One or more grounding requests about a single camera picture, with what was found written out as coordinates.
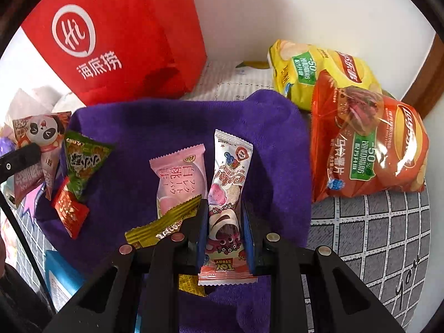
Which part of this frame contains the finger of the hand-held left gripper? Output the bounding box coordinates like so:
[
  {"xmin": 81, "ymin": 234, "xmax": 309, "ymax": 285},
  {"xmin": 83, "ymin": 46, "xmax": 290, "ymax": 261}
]
[{"xmin": 0, "ymin": 143, "xmax": 42, "ymax": 183}]

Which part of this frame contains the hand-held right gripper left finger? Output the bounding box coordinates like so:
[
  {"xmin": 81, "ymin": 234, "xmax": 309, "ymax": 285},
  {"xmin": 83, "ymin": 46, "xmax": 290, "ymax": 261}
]
[{"xmin": 43, "ymin": 198, "xmax": 210, "ymax": 333}]

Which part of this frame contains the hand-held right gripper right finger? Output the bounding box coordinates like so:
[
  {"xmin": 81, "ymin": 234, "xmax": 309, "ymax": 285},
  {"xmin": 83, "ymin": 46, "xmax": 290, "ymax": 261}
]
[{"xmin": 241, "ymin": 199, "xmax": 405, "ymax": 333}]

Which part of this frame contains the pink panda snack packet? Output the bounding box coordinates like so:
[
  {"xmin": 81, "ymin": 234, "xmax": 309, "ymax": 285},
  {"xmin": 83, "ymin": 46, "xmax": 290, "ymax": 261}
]
[{"xmin": 12, "ymin": 111, "xmax": 72, "ymax": 207}]

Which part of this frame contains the gold snack packet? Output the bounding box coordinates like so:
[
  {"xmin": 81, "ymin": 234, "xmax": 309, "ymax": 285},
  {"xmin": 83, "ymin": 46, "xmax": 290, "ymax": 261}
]
[{"xmin": 125, "ymin": 194, "xmax": 202, "ymax": 248}]

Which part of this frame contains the pink peach snack packet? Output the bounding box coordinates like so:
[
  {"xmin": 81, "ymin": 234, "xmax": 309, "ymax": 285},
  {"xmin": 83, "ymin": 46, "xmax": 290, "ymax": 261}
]
[{"xmin": 149, "ymin": 144, "xmax": 209, "ymax": 219}]

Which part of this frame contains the green snack packet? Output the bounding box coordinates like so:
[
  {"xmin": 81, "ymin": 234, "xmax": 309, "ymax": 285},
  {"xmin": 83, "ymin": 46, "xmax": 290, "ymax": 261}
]
[{"xmin": 64, "ymin": 130, "xmax": 116, "ymax": 202}]

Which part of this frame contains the pink cartoon wafer packet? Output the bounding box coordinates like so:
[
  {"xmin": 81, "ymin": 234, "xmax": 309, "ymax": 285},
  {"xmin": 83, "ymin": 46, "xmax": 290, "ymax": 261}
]
[{"xmin": 198, "ymin": 129, "xmax": 258, "ymax": 287}]

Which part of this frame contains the red snack packet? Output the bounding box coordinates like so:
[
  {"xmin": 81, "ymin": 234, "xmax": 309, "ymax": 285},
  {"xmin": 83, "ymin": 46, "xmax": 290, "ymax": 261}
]
[{"xmin": 52, "ymin": 177, "xmax": 90, "ymax": 239}]

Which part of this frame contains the pink star sticker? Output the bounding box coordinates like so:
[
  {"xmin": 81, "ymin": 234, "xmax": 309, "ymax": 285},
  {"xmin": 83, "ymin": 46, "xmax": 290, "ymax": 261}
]
[{"xmin": 17, "ymin": 177, "xmax": 47, "ymax": 212}]

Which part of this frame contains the yellow triangular snack packet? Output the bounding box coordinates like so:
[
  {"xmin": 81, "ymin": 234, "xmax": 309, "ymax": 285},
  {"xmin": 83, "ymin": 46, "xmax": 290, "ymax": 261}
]
[{"xmin": 178, "ymin": 273, "xmax": 208, "ymax": 297}]

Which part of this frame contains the white plastic shopping bag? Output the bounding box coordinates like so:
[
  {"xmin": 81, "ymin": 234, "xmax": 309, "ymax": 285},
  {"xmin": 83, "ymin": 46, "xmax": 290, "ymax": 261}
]
[{"xmin": 7, "ymin": 87, "xmax": 87, "ymax": 129}]

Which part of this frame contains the purple towel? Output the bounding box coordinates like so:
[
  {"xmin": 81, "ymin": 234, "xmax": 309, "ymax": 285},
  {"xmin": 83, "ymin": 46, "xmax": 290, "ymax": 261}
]
[{"xmin": 35, "ymin": 89, "xmax": 313, "ymax": 333}]

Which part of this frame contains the grey checked tablecloth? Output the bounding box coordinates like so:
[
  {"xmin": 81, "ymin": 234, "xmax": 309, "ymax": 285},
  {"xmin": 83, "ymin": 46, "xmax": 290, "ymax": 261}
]
[{"xmin": 7, "ymin": 184, "xmax": 431, "ymax": 328}]

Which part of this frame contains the blue tissue box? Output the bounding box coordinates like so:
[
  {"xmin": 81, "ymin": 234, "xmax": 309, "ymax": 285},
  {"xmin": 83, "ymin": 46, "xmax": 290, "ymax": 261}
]
[{"xmin": 44, "ymin": 250, "xmax": 87, "ymax": 314}]

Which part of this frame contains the orange chips bag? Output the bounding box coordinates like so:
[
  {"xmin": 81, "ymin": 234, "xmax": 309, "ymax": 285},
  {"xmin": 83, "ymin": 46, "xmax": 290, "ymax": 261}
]
[{"xmin": 310, "ymin": 69, "xmax": 430, "ymax": 203}]

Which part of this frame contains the yellow chips bag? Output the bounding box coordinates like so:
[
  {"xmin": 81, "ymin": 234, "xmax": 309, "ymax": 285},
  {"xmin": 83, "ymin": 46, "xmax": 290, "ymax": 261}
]
[{"xmin": 267, "ymin": 40, "xmax": 382, "ymax": 112}]

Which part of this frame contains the red paper bag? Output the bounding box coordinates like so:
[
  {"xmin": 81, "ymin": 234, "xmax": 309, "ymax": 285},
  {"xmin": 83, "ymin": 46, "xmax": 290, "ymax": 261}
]
[{"xmin": 21, "ymin": 0, "xmax": 209, "ymax": 106}]

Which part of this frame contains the black cable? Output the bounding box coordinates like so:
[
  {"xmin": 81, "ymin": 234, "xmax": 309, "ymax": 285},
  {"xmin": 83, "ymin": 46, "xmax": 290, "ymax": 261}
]
[{"xmin": 0, "ymin": 184, "xmax": 58, "ymax": 314}]

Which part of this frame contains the brown wooden door frame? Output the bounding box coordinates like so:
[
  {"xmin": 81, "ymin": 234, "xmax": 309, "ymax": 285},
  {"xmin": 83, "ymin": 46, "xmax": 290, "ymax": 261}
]
[{"xmin": 395, "ymin": 31, "xmax": 444, "ymax": 115}]

